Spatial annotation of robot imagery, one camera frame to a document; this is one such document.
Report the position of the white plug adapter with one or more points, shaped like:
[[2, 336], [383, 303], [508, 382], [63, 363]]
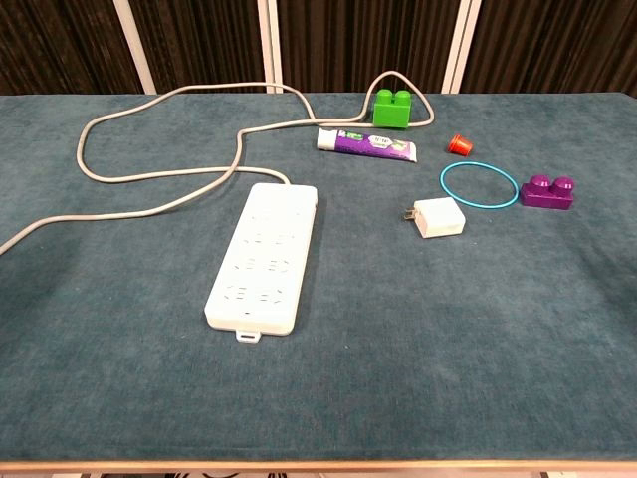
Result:
[[440, 219]]

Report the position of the white power strip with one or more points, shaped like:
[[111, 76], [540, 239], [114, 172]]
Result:
[[259, 279]]

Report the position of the purple white toothpaste tube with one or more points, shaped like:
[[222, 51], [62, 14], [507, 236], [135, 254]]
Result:
[[368, 145]]

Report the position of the teal table mat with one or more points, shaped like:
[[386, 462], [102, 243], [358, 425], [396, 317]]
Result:
[[398, 348]]

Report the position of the green building block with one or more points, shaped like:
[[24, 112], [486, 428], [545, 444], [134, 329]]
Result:
[[390, 114]]

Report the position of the small red cap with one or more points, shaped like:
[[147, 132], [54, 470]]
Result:
[[459, 145]]

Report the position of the purple building block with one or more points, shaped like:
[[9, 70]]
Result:
[[545, 199]]

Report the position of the white screen frame post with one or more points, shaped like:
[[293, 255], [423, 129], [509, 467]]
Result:
[[270, 47], [134, 47], [461, 47]]

